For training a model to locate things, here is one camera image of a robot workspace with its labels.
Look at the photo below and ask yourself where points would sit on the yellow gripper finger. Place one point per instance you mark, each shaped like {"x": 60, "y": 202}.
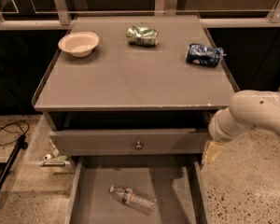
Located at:
{"x": 212, "y": 150}

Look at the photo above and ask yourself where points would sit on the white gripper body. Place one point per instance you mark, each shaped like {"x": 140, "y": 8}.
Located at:
{"x": 215, "y": 131}

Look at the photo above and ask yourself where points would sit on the clear plastic water bottle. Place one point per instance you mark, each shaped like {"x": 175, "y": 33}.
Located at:
{"x": 134, "y": 198}

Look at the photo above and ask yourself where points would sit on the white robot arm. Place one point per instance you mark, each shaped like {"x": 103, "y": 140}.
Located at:
{"x": 248, "y": 110}

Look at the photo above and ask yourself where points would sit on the open grey middle drawer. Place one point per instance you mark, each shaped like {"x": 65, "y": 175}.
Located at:
{"x": 174, "y": 180}

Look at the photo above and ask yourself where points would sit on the grey top drawer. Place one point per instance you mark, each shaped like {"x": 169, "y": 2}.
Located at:
{"x": 122, "y": 142}

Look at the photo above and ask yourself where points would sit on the round metal drawer knob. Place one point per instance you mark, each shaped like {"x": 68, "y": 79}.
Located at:
{"x": 138, "y": 145}

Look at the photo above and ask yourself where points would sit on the grey drawer cabinet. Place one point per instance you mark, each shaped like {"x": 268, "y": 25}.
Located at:
{"x": 129, "y": 87}

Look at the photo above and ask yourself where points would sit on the crushed blue soda can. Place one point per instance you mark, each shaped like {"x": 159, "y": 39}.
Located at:
{"x": 203, "y": 55}

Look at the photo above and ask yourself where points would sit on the crushed green soda can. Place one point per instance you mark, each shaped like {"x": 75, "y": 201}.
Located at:
{"x": 142, "y": 36}

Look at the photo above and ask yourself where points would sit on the small debris on floor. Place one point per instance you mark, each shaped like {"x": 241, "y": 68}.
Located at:
{"x": 54, "y": 159}

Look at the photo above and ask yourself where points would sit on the white paper bowl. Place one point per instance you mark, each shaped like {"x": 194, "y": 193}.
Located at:
{"x": 79, "y": 44}

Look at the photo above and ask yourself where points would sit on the black stand leg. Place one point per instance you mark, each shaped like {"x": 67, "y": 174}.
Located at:
{"x": 21, "y": 144}

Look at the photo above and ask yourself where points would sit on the metal railing frame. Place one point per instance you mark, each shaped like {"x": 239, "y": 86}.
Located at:
{"x": 64, "y": 11}

